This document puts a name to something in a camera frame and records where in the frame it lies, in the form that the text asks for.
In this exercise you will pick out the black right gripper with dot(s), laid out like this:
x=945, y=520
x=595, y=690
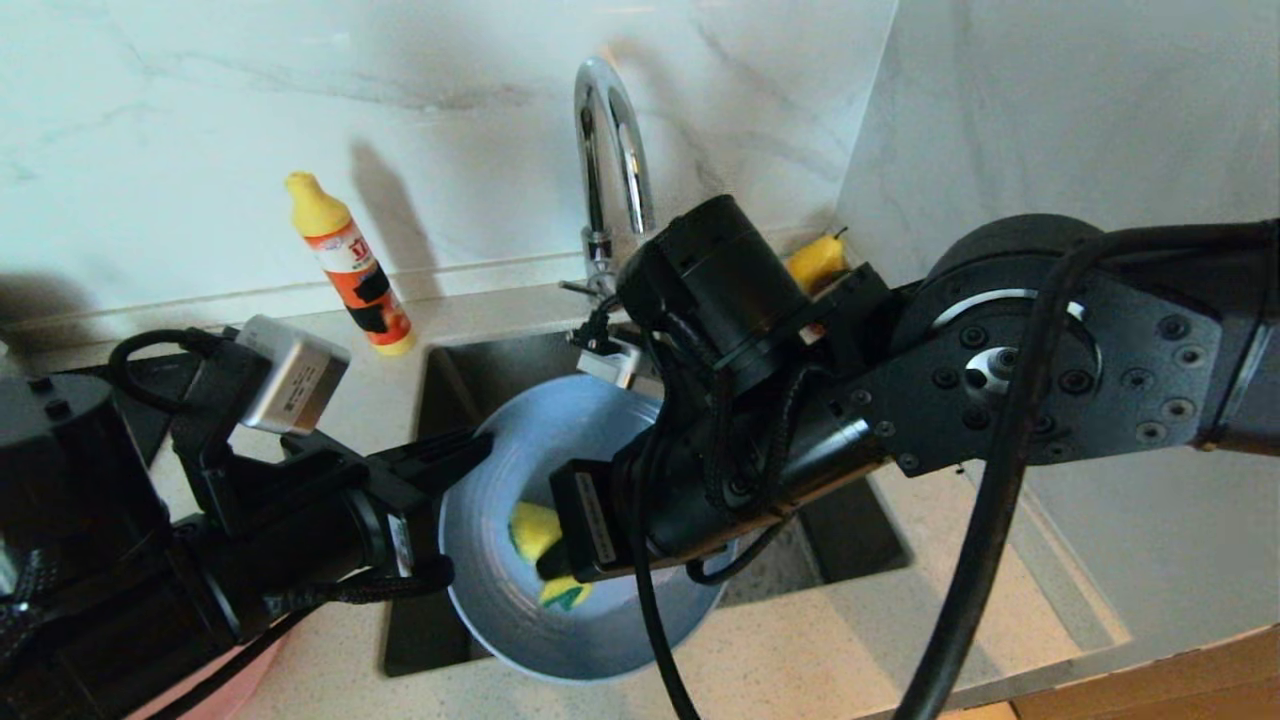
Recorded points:
x=680, y=500

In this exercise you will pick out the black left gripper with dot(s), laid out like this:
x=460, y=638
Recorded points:
x=300, y=530

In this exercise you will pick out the yellow fish-shaped sponge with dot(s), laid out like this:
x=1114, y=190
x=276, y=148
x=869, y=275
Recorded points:
x=530, y=530

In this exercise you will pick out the blue plastic plate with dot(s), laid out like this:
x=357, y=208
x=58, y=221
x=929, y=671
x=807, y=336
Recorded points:
x=500, y=620

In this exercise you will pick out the yellow orange dish soap bottle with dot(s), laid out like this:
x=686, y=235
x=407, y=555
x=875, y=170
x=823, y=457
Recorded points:
x=358, y=268

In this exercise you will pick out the chrome faucet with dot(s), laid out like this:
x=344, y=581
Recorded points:
x=600, y=150

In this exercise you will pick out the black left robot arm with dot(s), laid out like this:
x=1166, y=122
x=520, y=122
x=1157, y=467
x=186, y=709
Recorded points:
x=80, y=560

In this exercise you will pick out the stainless steel sink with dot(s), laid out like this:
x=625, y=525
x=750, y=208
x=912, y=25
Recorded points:
x=860, y=530

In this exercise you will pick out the black induction cooktop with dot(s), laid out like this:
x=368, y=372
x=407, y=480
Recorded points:
x=140, y=420

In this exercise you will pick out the pink plastic plate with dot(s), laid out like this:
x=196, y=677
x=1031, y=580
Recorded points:
x=200, y=690

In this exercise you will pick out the yellow pear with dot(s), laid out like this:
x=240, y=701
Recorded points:
x=815, y=260

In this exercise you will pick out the wooden cabinet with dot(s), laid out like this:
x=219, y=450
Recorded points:
x=1180, y=690

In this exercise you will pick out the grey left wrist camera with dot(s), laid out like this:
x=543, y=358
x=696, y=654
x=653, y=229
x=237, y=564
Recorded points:
x=295, y=375

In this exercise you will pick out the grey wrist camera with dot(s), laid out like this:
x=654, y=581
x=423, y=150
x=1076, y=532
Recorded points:
x=610, y=360
x=295, y=375

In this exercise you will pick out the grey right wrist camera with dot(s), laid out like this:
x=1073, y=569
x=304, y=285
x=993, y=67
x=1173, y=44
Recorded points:
x=610, y=360

